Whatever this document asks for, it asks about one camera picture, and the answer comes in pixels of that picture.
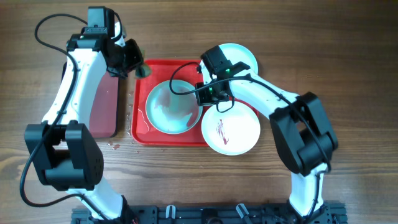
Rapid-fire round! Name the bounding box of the green cleaning sponge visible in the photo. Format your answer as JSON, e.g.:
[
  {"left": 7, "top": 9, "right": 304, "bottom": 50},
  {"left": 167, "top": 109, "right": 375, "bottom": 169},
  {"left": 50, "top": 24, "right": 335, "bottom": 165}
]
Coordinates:
[{"left": 135, "top": 63, "right": 152, "bottom": 79}]

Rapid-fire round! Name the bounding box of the mint plate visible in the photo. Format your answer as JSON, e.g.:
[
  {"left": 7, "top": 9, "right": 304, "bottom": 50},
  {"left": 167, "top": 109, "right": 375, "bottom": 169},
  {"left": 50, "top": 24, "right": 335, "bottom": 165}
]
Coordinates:
[
  {"left": 201, "top": 101, "right": 261, "bottom": 156},
  {"left": 145, "top": 80, "right": 203, "bottom": 134},
  {"left": 218, "top": 43, "right": 259, "bottom": 75}
]

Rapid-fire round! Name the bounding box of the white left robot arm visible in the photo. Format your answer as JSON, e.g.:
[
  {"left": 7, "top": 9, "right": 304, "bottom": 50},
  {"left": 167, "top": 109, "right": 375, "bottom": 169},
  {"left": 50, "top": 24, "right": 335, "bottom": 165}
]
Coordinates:
[{"left": 20, "top": 35, "right": 144, "bottom": 223}]

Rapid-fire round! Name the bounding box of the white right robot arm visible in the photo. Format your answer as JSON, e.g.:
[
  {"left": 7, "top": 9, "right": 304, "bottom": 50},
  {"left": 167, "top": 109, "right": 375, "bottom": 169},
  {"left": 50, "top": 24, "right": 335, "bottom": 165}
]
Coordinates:
[{"left": 195, "top": 73, "right": 338, "bottom": 223}]

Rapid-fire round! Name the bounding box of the black water basin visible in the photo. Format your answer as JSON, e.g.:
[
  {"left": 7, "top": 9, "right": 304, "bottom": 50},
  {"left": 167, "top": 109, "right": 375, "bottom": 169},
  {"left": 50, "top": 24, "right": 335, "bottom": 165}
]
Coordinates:
[{"left": 58, "top": 58, "right": 119, "bottom": 138}]

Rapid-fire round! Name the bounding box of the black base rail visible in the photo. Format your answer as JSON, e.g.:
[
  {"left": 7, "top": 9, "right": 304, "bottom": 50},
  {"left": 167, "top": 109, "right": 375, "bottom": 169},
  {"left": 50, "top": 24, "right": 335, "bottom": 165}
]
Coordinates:
[{"left": 70, "top": 202, "right": 348, "bottom": 224}]

